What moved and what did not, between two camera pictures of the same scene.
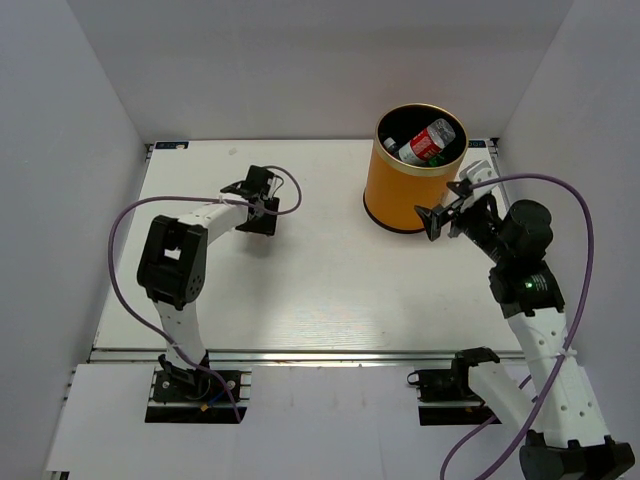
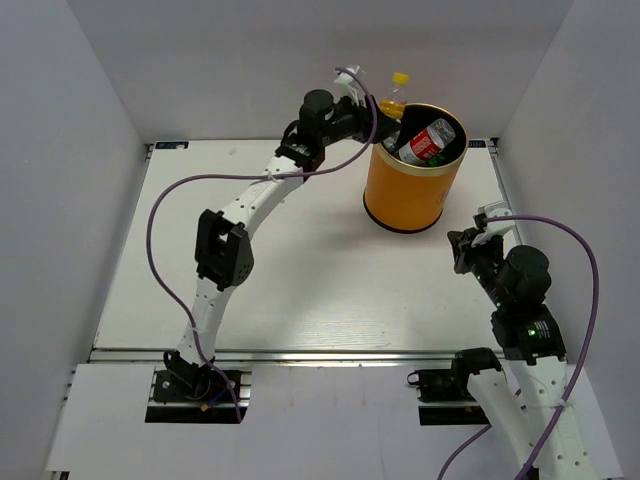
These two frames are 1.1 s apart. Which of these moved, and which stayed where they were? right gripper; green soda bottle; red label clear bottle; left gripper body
Moved: left gripper body; right gripper
Stayed: red label clear bottle; green soda bottle
